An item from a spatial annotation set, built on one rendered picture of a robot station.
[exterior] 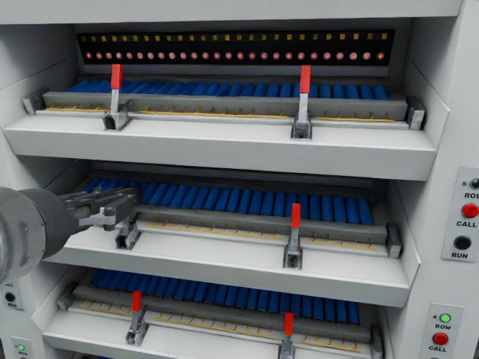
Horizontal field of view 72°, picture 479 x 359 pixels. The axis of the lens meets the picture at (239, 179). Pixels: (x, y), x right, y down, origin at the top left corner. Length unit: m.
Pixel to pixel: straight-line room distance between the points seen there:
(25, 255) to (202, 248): 0.27
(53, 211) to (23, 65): 0.34
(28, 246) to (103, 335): 0.39
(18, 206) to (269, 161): 0.28
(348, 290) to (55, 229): 0.38
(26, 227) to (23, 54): 0.38
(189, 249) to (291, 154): 0.22
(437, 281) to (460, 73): 0.26
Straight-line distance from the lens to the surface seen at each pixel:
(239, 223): 0.55
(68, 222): 0.39
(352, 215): 0.57
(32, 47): 0.68
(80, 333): 0.73
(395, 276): 0.53
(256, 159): 0.45
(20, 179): 0.65
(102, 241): 0.60
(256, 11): 0.45
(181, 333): 0.67
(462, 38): 0.45
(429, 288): 0.53
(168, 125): 0.50
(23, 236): 0.34
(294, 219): 0.49
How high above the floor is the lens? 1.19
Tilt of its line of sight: 17 degrees down
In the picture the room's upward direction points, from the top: 1 degrees clockwise
